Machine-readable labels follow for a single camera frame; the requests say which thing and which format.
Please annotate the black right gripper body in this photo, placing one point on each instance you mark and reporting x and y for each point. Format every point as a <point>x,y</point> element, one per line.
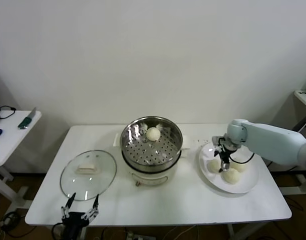
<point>227,151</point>

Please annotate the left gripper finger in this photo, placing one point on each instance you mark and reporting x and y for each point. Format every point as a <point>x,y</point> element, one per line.
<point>65,212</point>
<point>94,211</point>

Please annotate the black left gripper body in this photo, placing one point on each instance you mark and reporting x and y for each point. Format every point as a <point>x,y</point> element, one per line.
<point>74,220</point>

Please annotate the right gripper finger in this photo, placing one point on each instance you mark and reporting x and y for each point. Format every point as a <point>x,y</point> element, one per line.
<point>218,150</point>
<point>225,166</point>

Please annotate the white steamed baozi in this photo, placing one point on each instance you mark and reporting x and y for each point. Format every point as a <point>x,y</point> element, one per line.
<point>213,167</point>
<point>231,176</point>
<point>152,134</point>
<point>240,166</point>

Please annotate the round glass lid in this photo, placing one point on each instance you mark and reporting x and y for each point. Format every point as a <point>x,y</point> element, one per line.
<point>97,180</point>

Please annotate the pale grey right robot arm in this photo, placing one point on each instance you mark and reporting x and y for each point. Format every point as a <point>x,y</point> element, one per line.
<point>272,142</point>

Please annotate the stainless steel steamer basket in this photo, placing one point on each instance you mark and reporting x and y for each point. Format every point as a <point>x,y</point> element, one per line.
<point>135,152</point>

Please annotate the round white plate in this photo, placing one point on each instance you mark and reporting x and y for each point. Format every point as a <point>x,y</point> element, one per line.
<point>242,185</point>

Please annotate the white electric cooker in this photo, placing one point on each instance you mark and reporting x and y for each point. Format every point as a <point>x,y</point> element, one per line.
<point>150,178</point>

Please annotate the black power adapter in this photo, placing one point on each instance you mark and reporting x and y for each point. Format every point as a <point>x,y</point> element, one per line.
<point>299,124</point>

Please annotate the white side table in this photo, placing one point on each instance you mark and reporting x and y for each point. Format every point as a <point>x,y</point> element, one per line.
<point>15,140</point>

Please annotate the white shelf rack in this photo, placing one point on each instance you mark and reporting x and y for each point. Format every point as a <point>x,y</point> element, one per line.
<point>303,98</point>

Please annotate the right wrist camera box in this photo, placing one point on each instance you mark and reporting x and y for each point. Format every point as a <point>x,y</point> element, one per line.
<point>217,139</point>

